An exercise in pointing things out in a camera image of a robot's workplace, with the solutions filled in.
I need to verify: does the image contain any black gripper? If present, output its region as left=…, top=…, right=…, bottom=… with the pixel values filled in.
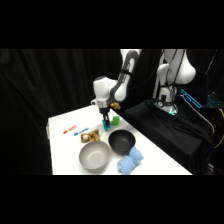
left=99, top=106, right=112, bottom=127

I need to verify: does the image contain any green cube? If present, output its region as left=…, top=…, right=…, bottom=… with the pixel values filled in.
left=111, top=115, right=121, bottom=127

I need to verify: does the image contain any black bowl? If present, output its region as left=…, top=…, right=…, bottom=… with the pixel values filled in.
left=107, top=129, right=137, bottom=156

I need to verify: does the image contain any grey bowl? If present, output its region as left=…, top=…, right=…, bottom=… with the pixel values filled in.
left=78, top=140, right=111, bottom=173

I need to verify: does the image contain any blue and white marker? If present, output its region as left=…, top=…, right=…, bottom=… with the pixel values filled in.
left=73, top=127, right=90, bottom=136

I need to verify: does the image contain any red and white marker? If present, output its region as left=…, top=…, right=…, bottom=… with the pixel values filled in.
left=62, top=125, right=78, bottom=135

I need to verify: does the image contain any light blue cloth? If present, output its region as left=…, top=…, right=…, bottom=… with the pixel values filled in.
left=116, top=146, right=145, bottom=176

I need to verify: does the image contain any black cloth covered stand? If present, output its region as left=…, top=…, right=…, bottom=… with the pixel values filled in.
left=124, top=98, right=216, bottom=176

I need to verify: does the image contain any black curtain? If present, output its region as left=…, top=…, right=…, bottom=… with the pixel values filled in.
left=0, top=49, right=224, bottom=176

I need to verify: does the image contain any black cable on robot base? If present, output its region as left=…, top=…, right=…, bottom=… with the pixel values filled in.
left=168, top=49, right=184, bottom=104

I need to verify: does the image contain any blue glowing frame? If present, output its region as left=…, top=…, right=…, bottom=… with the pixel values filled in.
left=180, top=88, right=203, bottom=109

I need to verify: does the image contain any yellow cable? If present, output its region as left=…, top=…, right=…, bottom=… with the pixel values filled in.
left=214, top=108, right=224, bottom=150

